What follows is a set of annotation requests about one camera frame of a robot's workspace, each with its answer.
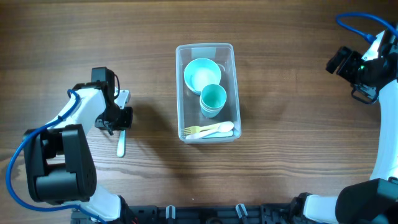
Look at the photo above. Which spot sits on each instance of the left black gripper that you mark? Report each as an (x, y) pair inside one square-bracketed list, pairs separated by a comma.
[(116, 121)]

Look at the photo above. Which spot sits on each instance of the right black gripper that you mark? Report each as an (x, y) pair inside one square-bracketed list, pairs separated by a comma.
[(364, 94)]

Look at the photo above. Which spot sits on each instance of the mint green plastic fork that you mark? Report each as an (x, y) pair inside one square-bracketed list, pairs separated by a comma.
[(121, 144)]

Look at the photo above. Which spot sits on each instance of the yellow plastic fork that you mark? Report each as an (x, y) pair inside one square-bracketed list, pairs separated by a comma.
[(196, 129)]

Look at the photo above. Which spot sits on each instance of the blue plastic cup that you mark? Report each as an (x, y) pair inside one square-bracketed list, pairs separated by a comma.
[(209, 114)]

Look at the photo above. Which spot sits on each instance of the green plastic bowl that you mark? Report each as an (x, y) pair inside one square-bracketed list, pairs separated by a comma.
[(201, 72)]

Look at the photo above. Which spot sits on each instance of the green plastic cup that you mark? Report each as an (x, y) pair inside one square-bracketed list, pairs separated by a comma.
[(213, 96)]

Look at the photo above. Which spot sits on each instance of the light blue plastic fork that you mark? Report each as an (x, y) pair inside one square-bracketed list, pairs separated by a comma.
[(221, 135)]

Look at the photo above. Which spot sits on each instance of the cream plastic spoon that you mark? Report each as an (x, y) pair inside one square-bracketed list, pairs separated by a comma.
[(223, 127)]

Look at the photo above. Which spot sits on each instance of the blue plastic bowl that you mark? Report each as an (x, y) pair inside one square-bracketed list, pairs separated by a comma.
[(196, 92)]

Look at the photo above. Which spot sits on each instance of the pink plastic cup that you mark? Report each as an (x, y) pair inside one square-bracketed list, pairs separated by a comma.
[(211, 110)]

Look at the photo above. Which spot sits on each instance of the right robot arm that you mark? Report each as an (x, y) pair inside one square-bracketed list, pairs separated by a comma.
[(323, 139)]

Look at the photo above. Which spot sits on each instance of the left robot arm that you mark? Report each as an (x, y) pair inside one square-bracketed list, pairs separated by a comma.
[(60, 168)]

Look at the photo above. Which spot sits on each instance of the clear plastic container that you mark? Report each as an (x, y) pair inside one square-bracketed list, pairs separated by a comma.
[(188, 103)]

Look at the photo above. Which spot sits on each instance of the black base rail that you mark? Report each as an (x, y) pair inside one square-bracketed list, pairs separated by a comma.
[(261, 214)]

